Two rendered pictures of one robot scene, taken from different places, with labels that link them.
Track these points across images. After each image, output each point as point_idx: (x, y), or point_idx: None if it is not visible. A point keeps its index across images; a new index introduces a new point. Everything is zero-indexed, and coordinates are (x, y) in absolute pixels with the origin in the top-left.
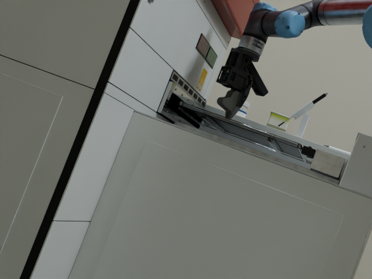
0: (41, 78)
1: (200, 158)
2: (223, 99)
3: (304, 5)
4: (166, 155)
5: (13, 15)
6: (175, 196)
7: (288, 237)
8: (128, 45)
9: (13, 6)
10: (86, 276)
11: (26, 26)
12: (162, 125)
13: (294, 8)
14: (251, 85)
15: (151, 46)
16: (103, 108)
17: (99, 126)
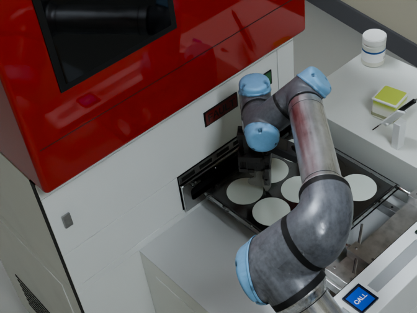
0: (46, 265)
1: (190, 307)
2: (247, 180)
3: (277, 100)
4: (170, 294)
5: (10, 212)
6: None
7: None
8: (74, 260)
9: (6, 205)
10: None
11: (20, 224)
12: (159, 270)
13: (264, 110)
14: (269, 166)
15: (114, 220)
16: (87, 297)
17: (97, 301)
